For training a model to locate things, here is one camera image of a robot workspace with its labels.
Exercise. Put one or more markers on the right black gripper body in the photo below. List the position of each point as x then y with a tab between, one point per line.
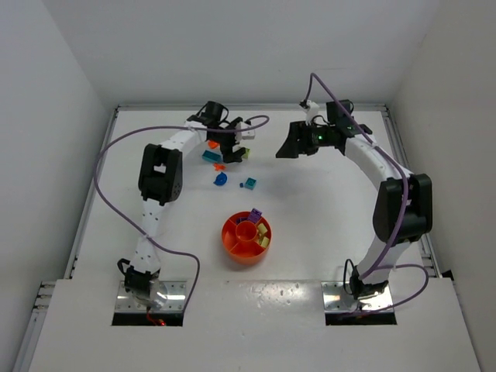
301	138

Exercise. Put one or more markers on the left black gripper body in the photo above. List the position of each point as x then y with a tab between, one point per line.
227	143

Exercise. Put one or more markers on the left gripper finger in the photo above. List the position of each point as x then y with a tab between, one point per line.
227	154
237	155

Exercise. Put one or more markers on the orange lego brick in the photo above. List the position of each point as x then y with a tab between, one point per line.
213	144

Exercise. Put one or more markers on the teal long lego brick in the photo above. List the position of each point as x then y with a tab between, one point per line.
211	157

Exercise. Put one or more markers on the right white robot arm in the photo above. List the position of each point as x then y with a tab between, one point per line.
403	208

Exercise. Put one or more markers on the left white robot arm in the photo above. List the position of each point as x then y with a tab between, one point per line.
160	183

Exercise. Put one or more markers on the small orange lego piece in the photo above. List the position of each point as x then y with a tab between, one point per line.
219	167

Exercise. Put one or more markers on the blue round lego piece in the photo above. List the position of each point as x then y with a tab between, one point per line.
220	179

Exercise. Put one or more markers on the teal square lego brick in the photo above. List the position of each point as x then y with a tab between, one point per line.
250	183

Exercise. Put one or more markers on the orange round divided container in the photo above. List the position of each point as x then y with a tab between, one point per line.
241	242

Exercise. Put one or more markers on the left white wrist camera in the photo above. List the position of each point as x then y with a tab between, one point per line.
244	131

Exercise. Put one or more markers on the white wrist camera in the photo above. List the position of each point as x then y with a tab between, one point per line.
311	110
244	131

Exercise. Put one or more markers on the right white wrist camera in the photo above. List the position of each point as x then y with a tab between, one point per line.
311	110

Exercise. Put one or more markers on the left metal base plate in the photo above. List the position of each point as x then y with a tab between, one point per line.
165	297

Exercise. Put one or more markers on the metal base plate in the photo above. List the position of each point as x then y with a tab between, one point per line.
337	299
165	297

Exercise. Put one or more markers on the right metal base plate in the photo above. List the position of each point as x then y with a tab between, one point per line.
337	299

